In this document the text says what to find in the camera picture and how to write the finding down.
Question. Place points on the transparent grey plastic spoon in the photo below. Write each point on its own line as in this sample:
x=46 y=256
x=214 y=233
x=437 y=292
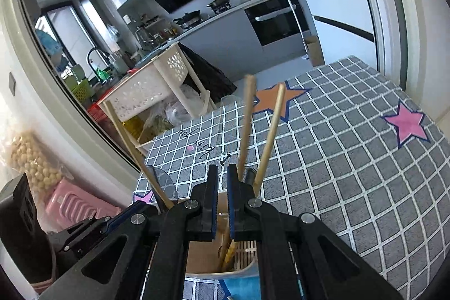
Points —
x=161 y=180

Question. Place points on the yellow oil bottle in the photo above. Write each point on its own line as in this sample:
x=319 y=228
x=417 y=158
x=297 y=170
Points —
x=135 y=126

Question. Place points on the black bag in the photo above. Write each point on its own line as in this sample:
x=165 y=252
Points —
x=211 y=75

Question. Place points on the beige plastic utensil holder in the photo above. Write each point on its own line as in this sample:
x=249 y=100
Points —
x=204 y=261

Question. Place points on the grey wall switch panel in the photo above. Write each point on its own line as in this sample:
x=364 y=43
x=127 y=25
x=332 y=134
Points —
x=12 y=84

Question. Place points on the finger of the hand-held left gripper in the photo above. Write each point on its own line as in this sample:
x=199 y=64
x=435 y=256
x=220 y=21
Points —
x=119 y=215

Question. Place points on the beige perforated basket cart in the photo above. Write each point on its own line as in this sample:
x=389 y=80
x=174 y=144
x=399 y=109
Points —
x=151 y=85

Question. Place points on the wooden chopstick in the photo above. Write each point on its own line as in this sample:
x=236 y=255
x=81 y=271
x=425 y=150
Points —
x=246 y=131
x=270 y=138
x=133 y=149

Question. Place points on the bag of pale beans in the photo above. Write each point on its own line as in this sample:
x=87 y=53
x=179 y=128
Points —
x=31 y=159

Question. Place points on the black wok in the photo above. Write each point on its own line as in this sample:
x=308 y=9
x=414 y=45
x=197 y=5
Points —
x=190 y=19

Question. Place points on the kitchen faucet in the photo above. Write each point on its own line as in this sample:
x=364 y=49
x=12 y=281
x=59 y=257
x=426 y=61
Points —
x=95 y=57

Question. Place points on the pink plastic stool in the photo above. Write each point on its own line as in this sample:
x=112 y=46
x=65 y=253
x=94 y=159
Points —
x=77 y=201

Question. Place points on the cardboard box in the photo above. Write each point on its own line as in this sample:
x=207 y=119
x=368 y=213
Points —
x=314 y=48

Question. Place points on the black built-in oven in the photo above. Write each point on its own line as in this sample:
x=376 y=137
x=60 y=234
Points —
x=277 y=20

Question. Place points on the green plastic basket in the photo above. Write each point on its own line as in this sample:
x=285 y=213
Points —
x=79 y=89

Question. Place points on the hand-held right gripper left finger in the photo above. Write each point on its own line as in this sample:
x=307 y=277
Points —
x=212 y=208

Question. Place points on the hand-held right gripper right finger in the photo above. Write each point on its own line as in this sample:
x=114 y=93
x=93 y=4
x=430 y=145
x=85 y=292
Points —
x=232 y=208

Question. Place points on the dark cooking pot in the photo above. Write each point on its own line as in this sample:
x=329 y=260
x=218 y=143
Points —
x=218 y=1

